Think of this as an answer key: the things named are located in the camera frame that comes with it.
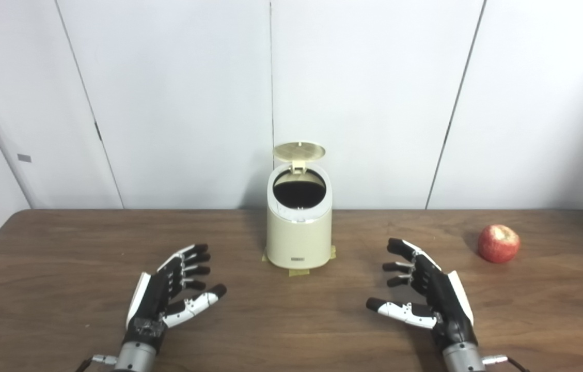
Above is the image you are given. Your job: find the cream-colored bin body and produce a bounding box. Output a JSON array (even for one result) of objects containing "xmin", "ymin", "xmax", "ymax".
[{"xmin": 265, "ymin": 161, "xmax": 333, "ymax": 269}]

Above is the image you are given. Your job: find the round cream bin lid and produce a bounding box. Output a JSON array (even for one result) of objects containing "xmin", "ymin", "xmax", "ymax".
[{"xmin": 273, "ymin": 142, "xmax": 326, "ymax": 174}]

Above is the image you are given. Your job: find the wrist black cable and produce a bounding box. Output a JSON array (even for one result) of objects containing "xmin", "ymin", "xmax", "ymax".
[
  {"xmin": 482, "ymin": 354, "xmax": 528, "ymax": 372},
  {"xmin": 75, "ymin": 354, "xmax": 118, "ymax": 372}
]

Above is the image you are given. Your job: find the red apple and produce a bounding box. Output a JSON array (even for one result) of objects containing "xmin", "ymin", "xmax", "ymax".
[{"xmin": 478, "ymin": 224, "xmax": 521, "ymax": 264}]

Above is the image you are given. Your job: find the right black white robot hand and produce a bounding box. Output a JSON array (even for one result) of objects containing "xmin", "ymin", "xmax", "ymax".
[{"xmin": 366, "ymin": 238, "xmax": 478, "ymax": 352}]

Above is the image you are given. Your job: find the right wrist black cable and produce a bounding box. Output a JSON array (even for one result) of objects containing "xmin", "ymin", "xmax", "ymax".
[{"xmin": 482, "ymin": 354, "xmax": 528, "ymax": 372}]

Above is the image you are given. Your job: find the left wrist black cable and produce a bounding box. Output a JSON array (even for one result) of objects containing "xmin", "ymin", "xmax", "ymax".
[{"xmin": 75, "ymin": 354, "xmax": 118, "ymax": 372}]

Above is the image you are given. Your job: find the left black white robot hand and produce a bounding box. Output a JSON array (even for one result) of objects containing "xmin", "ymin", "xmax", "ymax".
[{"xmin": 123, "ymin": 244, "xmax": 228, "ymax": 352}]

